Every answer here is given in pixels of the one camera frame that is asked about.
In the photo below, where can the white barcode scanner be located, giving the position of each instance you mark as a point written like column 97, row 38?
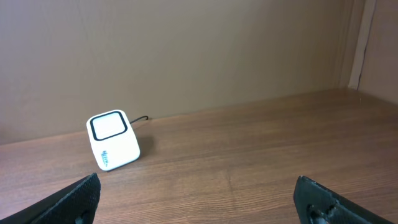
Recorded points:
column 112, row 139

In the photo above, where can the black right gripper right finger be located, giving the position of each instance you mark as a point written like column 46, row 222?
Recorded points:
column 317, row 204

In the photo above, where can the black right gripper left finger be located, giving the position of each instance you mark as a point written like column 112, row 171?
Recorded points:
column 76, row 203

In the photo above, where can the white wall corner trim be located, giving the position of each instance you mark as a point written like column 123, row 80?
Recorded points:
column 367, row 15

